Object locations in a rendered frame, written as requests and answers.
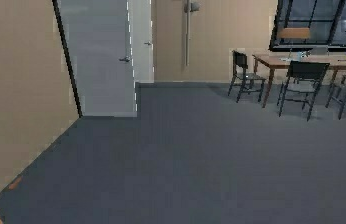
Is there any white room door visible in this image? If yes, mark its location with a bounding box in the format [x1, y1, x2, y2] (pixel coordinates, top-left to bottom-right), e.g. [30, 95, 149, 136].
[128, 0, 156, 84]

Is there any grey room door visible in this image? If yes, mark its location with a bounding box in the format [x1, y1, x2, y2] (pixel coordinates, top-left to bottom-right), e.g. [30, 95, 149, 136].
[52, 0, 139, 118]

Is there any brown wooden dining table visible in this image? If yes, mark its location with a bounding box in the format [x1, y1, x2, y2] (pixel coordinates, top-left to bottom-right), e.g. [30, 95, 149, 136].
[251, 53, 346, 109]

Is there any pale blue glass dish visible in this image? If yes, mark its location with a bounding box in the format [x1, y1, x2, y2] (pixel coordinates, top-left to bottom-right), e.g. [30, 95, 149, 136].
[279, 51, 309, 63]

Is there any brown shade table lamp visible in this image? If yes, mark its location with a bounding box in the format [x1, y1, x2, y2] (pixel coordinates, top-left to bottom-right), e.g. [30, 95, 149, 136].
[277, 27, 312, 60]

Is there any grey laptop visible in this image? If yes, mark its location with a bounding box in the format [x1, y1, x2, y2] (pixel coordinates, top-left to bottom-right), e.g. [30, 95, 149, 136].
[308, 45, 330, 57]

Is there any black framed window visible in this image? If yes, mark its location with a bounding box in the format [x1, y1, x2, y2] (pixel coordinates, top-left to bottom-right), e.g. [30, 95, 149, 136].
[269, 0, 346, 52]

